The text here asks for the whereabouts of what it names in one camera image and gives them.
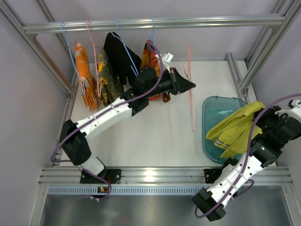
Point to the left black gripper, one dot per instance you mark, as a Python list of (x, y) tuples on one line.
[(175, 83)]

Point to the pink wire hanger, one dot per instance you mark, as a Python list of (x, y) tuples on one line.
[(187, 72), (95, 59)]

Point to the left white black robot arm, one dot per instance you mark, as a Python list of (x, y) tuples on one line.
[(75, 136)]

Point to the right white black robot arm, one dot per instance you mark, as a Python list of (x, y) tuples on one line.
[(278, 128)]

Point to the orange red camouflage trousers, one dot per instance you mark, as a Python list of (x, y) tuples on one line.
[(149, 59)]

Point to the blue hanger with camouflage trousers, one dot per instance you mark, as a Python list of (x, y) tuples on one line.
[(152, 37)]

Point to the black trousers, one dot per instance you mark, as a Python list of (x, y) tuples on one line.
[(119, 59)]

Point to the blue hanger with black trousers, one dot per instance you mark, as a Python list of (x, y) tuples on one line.
[(133, 67)]

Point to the green yellow camouflage trousers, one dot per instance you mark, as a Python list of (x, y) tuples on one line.
[(108, 87)]

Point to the orange white trousers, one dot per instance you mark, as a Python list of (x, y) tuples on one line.
[(86, 80)]

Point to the teal transparent plastic bin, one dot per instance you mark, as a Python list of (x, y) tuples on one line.
[(214, 110)]

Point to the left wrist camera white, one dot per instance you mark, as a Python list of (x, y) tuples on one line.
[(167, 58)]

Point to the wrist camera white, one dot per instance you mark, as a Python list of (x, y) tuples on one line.
[(294, 109), (167, 58)]

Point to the aluminium frame right post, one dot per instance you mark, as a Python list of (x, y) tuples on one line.
[(267, 41)]

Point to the aluminium frame post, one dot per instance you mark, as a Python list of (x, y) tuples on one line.
[(267, 41), (34, 95)]

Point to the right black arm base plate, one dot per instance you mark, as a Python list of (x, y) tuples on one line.
[(211, 175)]

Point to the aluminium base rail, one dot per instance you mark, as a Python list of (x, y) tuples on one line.
[(167, 176)]

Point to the aluminium frame left post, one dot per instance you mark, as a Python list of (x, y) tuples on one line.
[(34, 95)]

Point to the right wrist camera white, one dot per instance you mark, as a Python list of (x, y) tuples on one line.
[(294, 109)]

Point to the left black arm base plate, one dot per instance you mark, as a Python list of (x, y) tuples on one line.
[(112, 176)]

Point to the aluminium hanging rail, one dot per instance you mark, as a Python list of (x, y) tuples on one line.
[(156, 23)]

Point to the blue wire hanger leftmost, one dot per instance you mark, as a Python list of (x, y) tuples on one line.
[(70, 51)]

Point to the grey slotted cable duct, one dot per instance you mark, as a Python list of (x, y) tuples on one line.
[(124, 190)]

